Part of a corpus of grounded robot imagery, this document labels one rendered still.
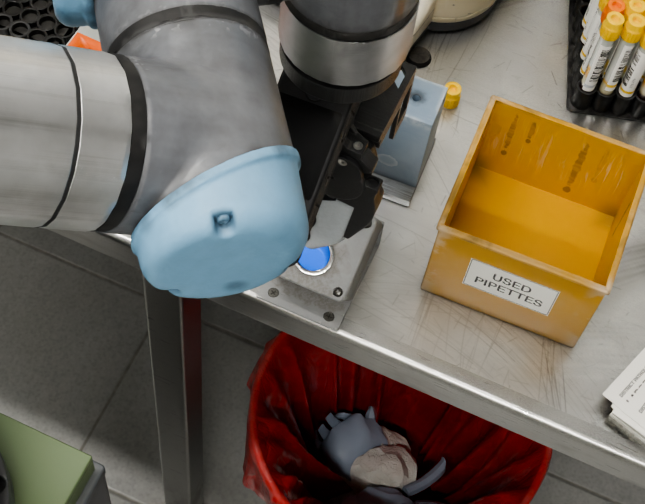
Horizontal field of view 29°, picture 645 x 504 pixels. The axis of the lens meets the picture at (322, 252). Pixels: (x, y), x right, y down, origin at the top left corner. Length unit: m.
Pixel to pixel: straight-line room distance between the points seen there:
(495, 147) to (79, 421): 1.02
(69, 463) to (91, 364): 1.02
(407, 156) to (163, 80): 0.52
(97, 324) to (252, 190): 1.47
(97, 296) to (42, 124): 1.51
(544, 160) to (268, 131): 0.53
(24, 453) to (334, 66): 0.39
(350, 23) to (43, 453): 0.42
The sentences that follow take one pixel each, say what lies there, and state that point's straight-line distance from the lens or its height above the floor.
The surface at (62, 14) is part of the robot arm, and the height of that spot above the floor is 1.29.
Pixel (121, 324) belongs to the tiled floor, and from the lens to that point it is 1.96.
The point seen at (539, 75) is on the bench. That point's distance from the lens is 1.15.
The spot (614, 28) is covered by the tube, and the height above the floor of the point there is 0.98.
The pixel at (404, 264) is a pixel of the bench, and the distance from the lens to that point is 1.02.
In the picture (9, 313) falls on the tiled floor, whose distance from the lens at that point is 1.99.
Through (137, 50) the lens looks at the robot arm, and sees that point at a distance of 0.55.
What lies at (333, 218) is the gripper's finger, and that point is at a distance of 0.82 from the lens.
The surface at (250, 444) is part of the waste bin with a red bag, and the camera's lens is 1.41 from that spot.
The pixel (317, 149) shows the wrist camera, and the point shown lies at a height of 1.17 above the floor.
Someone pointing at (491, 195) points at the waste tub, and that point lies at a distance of 1.06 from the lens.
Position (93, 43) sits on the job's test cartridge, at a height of 0.95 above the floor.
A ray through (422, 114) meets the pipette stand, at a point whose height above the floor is 0.97.
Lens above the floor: 1.76
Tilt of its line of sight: 60 degrees down
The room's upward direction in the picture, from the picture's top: 9 degrees clockwise
